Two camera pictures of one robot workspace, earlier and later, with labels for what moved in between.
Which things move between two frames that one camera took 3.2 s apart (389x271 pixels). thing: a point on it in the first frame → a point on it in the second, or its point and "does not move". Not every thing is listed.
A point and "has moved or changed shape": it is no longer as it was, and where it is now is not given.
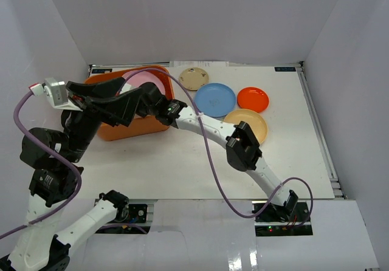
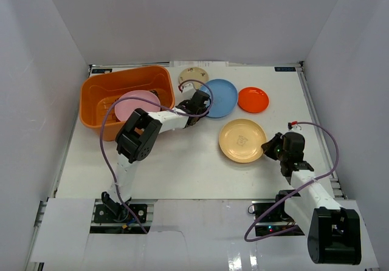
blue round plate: x=214 y=99 has moved or changed shape
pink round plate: x=138 y=79 has moved or changed shape
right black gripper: x=140 y=115 → x=268 y=147
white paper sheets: x=198 y=64 does not move
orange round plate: x=253 y=98 does not move
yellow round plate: x=255 y=120 has moved or changed shape
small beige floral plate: x=193 y=78 does not move
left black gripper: x=88 y=106 → x=187 y=103
